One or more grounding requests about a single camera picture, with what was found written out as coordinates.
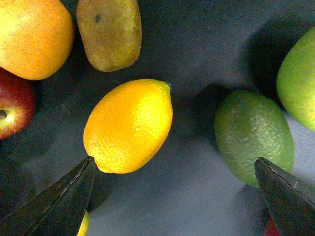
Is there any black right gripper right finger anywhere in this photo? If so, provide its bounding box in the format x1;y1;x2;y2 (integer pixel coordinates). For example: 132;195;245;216
254;157;315;236

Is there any red apple front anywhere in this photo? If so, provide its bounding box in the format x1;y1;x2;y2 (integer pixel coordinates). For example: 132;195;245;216
264;217;280;236

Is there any green avocado near front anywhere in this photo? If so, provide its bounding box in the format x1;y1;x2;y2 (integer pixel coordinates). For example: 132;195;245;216
214;90;295;187

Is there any yellow orange apple front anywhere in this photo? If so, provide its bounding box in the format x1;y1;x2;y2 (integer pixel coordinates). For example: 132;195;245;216
0;0;75;80

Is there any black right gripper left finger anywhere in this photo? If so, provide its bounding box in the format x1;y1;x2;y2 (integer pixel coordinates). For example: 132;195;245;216
0;156;96;236

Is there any brown kiwi upper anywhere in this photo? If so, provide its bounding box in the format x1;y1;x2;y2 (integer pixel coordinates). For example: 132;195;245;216
76;0;142;72

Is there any red apple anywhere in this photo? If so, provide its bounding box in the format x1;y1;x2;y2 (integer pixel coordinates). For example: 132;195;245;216
0;68;35;140
264;217;280;236

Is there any pale peach front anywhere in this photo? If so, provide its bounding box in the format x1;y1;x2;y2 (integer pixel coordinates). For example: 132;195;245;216
77;211;90;236

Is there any red apple centre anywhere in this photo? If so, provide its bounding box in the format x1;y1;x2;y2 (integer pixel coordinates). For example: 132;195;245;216
0;68;35;140

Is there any green apple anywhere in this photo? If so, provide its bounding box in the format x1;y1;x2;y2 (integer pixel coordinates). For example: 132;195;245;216
276;28;315;131

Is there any yellow lemon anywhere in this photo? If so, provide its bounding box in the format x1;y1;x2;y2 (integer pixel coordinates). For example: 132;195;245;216
83;79;173;174

